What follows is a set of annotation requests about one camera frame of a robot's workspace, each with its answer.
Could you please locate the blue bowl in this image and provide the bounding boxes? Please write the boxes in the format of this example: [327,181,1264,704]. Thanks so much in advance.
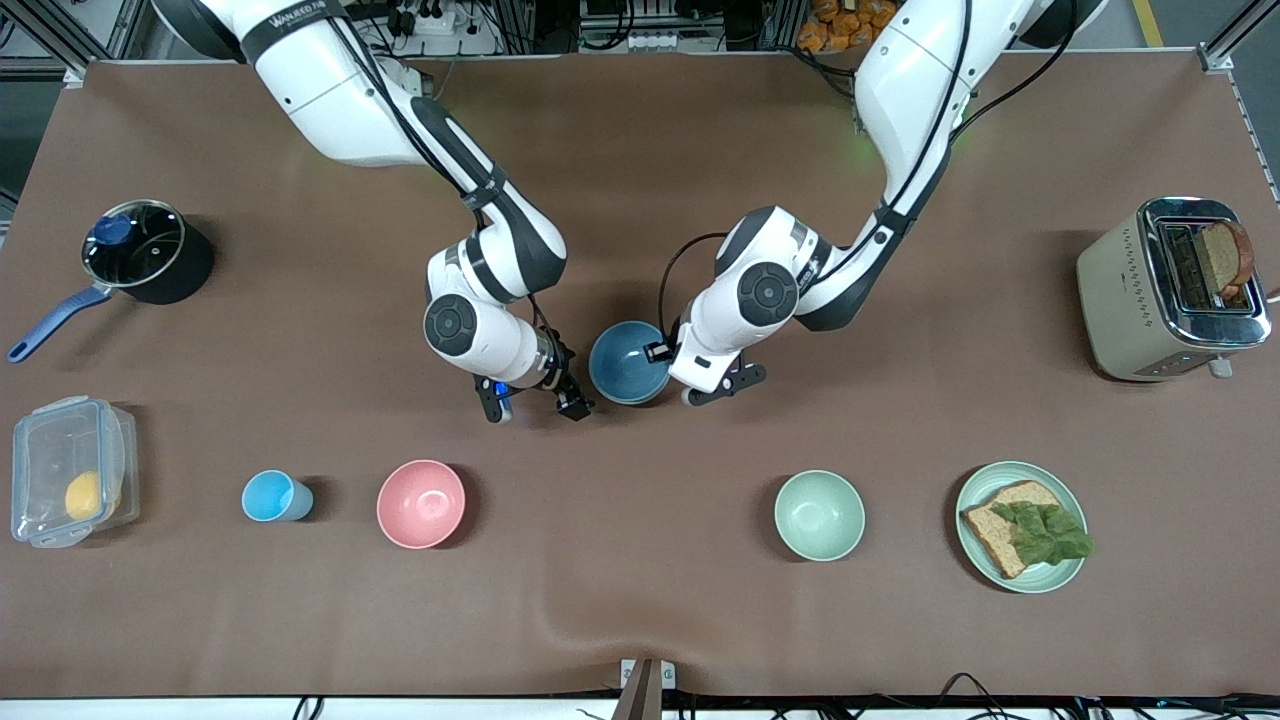
[587,320,673,407]

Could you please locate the pink bowl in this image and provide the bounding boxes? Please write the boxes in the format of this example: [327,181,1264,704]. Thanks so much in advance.
[376,459,467,550]

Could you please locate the light green bowl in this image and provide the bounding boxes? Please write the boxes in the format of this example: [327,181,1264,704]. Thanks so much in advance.
[774,470,866,562]

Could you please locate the blue plastic cup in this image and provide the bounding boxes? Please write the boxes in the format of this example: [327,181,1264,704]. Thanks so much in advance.
[241,469,314,523]

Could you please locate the light green plate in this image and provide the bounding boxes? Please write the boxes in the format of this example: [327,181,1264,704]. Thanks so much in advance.
[955,461,1089,595]

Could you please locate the white long power strip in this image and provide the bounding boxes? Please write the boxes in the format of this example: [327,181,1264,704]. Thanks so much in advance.
[578,30,723,54]

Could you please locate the brown bread slice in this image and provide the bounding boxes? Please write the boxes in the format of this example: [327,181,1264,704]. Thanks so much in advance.
[961,481,1067,580]

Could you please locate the green lettuce leaf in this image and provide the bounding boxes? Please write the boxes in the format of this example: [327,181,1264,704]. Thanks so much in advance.
[990,500,1095,567]

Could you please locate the orange snack bags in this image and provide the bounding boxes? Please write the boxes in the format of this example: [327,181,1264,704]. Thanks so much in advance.
[797,0,901,53]

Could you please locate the glass lid blue knob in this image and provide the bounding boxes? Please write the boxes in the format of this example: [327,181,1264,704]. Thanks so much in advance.
[82,200,187,289]

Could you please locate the beige chrome toaster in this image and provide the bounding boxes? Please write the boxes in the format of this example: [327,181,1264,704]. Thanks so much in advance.
[1076,196,1273,383]

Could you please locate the yellow lemon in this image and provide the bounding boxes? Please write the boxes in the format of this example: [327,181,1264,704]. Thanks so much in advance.
[65,471,107,522]

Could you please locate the clear plastic lidded container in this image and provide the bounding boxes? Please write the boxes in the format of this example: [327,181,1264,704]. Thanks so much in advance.
[10,396,141,549]

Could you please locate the toast slice in toaster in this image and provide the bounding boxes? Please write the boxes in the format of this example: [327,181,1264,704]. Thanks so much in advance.
[1198,220,1257,304]

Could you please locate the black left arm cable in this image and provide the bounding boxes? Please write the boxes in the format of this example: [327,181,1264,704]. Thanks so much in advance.
[657,0,1076,346]

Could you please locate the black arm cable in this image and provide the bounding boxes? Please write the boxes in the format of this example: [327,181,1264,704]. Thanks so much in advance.
[657,0,1076,346]
[325,10,566,346]

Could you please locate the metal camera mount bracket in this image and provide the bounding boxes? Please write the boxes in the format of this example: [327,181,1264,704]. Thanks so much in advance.
[612,658,677,720]

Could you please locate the black pot blue handle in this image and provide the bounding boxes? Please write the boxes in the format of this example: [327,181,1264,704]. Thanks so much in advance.
[8,199,215,363]

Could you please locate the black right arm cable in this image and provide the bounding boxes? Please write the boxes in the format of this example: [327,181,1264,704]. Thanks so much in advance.
[325,10,566,346]

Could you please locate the aluminium frame post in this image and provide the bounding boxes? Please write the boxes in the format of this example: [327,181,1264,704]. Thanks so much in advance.
[1197,0,1280,73]
[55,0,151,89]

